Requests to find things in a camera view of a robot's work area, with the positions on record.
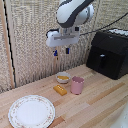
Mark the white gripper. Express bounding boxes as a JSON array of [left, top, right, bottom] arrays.
[[45, 28, 81, 57]]

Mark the white bowl with hot dog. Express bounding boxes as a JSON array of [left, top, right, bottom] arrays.
[[55, 71, 72, 84]]

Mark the white floral rimmed plate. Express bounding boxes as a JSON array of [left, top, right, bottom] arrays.
[[7, 94, 56, 128]]

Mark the pink plastic cup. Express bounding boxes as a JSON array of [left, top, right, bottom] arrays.
[[70, 75, 85, 96]]

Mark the yellow rectangular block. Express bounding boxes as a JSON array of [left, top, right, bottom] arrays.
[[53, 84, 68, 97]]

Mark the black box appliance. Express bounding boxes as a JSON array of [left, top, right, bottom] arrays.
[[85, 28, 128, 80]]

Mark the black cable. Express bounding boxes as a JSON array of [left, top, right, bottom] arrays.
[[80, 12, 128, 37]]

